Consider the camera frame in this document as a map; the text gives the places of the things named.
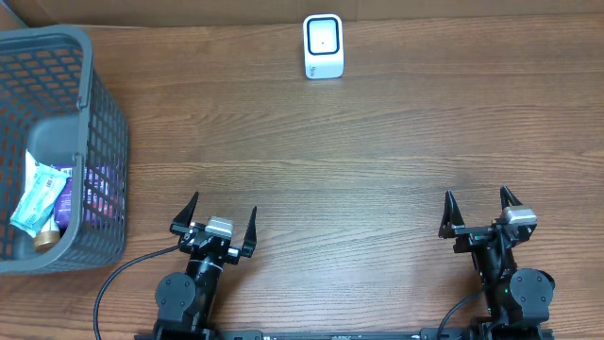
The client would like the purple sanitary pad pack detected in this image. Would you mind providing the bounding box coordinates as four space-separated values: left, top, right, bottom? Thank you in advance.
53 165 73 230

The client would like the white tube with gold cap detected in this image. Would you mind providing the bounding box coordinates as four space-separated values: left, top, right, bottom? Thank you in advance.
25 151 60 253

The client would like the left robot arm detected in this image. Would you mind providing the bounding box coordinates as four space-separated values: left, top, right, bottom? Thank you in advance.
152 193 257 339

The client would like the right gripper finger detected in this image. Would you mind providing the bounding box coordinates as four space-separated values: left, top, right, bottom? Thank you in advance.
438 190 465 238
499 185 522 210

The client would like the grey plastic mesh basket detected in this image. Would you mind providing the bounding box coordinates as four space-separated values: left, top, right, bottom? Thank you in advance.
1 25 129 275

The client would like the teal wet wipes packet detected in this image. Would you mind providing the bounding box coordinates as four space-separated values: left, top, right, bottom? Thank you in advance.
9 162 70 238

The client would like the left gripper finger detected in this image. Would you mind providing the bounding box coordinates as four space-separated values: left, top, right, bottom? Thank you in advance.
172 192 199 227
241 207 258 258

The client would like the white barcode scanner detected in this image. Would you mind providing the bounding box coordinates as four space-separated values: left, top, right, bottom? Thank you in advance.
303 13 344 80

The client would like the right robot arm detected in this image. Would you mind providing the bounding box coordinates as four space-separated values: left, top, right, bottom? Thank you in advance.
431 186 556 340

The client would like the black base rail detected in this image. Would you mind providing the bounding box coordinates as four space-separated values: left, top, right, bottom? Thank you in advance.
134 328 556 340

